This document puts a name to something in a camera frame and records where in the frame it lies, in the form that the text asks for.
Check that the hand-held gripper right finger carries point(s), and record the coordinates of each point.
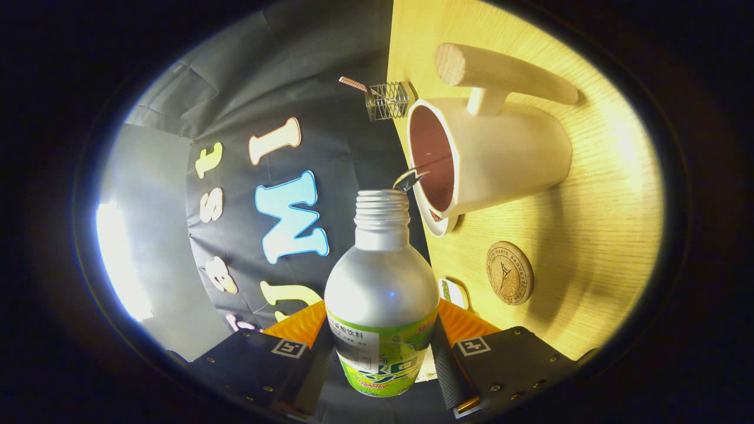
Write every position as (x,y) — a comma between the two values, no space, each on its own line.
(450,374)

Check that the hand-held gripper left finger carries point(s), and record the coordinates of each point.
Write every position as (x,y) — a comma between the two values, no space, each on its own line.
(315,377)

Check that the silver bottle with green label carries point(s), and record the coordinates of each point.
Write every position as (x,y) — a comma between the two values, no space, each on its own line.
(380,282)

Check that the round cork coaster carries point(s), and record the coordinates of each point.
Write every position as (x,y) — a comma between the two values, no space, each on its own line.
(509,272)

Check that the white divided dish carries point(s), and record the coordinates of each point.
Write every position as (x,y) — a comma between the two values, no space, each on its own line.
(455,293)

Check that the white oval plate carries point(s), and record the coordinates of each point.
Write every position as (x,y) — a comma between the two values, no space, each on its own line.
(442,225)

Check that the wooden table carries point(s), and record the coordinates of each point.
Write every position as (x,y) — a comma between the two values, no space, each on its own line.
(589,247)

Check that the square glass holder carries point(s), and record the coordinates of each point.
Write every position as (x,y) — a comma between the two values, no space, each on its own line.
(390,101)

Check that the pink striped straw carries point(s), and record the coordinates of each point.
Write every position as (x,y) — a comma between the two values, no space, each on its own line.
(353,83)

